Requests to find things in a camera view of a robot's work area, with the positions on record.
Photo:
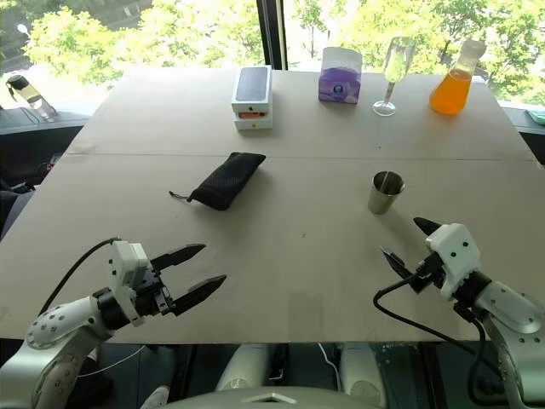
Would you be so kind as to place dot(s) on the white box orange label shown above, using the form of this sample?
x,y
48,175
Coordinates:
x,y
253,124

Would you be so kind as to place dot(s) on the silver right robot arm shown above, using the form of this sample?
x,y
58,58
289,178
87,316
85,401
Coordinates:
x,y
511,315

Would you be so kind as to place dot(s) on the purple tissue box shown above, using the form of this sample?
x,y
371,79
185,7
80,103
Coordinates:
x,y
340,81

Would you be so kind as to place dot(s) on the black window frame post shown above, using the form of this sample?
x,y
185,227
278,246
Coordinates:
x,y
272,34

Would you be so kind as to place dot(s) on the glass flask orange liquid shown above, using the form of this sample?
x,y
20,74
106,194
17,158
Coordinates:
x,y
451,91

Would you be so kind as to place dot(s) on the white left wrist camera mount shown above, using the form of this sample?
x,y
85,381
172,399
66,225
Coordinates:
x,y
127,266

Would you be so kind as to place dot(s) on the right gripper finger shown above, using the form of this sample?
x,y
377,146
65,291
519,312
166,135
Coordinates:
x,y
426,224
396,260

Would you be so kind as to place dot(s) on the clear water bottle black cap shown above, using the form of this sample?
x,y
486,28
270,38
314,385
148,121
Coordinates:
x,y
30,96

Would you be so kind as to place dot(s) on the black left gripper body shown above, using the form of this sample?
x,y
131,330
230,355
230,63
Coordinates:
x,y
154,294

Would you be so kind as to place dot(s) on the clear champagne glass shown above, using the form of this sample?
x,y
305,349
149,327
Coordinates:
x,y
396,59

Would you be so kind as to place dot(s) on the grey robot torso top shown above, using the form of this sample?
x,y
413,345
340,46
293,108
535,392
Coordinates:
x,y
272,399

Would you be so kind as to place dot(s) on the stainless steel cup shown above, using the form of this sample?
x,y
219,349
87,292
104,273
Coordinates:
x,y
385,196

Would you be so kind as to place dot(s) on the white rounded robot leg shell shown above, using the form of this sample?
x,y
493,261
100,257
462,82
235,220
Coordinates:
x,y
362,370
244,366

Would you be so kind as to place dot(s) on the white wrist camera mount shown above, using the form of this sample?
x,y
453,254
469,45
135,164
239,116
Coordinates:
x,y
455,251
127,266

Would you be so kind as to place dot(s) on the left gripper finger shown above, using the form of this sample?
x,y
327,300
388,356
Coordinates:
x,y
181,252
202,289

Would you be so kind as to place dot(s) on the black fabric pouch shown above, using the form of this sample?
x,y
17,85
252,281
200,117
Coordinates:
x,y
230,181

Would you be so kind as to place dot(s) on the white phone box dark print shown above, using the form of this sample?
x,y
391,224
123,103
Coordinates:
x,y
252,87

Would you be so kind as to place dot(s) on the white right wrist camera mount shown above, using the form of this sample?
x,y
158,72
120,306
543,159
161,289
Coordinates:
x,y
455,251

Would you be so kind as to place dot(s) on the light green cloth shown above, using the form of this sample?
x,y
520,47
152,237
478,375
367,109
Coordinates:
x,y
537,116

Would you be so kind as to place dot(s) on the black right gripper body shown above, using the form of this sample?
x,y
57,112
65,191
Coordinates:
x,y
428,270

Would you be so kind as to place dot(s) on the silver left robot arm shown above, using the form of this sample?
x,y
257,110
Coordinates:
x,y
55,336

